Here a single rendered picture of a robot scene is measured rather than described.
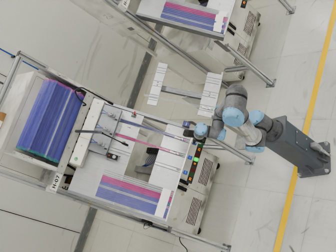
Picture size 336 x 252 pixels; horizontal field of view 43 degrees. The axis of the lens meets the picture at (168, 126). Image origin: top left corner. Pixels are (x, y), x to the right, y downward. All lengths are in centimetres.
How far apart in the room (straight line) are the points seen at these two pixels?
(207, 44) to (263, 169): 113
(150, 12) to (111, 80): 170
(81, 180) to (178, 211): 86
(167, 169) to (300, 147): 90
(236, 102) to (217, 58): 149
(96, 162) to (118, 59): 224
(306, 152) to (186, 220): 113
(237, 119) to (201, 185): 143
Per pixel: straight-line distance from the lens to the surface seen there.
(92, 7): 360
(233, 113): 222
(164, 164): 299
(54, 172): 295
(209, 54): 365
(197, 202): 356
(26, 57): 295
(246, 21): 407
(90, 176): 302
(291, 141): 285
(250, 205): 343
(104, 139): 299
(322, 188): 317
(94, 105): 305
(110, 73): 496
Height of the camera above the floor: 269
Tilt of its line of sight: 37 degrees down
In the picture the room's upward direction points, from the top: 61 degrees counter-clockwise
